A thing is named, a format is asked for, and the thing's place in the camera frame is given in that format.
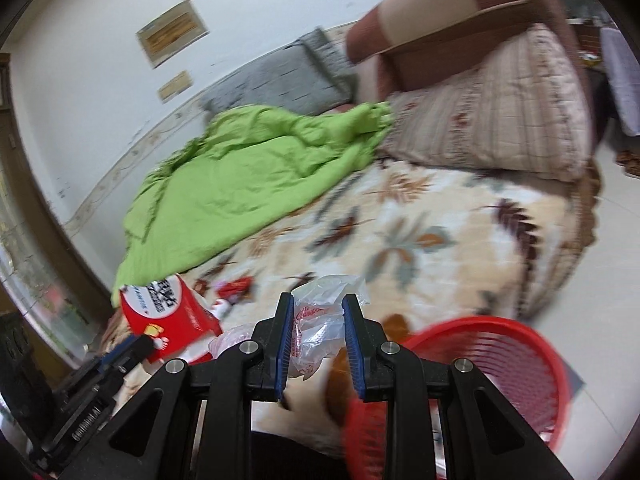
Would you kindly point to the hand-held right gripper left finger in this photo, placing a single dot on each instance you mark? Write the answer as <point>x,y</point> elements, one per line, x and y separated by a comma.
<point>284,350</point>

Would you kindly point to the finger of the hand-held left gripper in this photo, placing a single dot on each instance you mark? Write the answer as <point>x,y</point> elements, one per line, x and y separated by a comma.
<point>125,352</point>

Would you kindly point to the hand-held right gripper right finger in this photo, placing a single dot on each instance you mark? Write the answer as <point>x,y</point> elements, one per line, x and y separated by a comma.
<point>354,350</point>

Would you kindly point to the red print clear plastic bag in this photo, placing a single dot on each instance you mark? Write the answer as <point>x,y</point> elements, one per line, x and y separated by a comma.
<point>315,340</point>

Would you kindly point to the red and white box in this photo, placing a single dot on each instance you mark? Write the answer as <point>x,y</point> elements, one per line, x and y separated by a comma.
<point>165,320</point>

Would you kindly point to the red wrapper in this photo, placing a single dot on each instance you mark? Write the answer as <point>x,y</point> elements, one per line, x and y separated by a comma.
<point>235,287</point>

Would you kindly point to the red plastic basket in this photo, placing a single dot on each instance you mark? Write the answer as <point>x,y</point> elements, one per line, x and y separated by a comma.
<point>500,360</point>

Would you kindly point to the plain clear plastic bag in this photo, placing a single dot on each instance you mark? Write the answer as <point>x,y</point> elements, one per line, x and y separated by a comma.
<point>230,340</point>

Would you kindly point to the brown glass panel door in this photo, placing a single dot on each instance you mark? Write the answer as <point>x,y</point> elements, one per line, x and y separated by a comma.
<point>30,260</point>

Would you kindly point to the leaf print blanket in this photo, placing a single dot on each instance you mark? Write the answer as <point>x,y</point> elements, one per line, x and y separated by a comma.
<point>450,220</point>

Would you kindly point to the green quilt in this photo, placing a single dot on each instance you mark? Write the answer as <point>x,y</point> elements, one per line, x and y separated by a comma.
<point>225,190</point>

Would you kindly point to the grey quilted pillow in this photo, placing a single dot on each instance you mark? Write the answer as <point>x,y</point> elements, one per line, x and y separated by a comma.
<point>285,75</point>

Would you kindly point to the striped beige pillow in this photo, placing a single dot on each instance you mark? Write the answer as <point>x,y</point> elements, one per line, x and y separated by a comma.
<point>490,110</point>

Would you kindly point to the patterned slipper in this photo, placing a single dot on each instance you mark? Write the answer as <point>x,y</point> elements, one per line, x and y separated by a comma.
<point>629,164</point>

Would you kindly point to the brown and pink headboard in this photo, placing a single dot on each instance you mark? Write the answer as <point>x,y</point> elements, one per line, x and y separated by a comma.
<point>425,10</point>

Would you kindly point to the white hanging cloth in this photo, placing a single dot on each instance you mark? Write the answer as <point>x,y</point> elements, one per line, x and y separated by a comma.
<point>622,80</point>

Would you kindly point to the beige double switch plate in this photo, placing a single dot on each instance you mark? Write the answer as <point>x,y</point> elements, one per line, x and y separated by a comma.
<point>175,86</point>

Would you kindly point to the yellow wall poster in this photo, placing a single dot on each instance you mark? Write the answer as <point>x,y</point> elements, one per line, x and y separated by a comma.
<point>172,35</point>

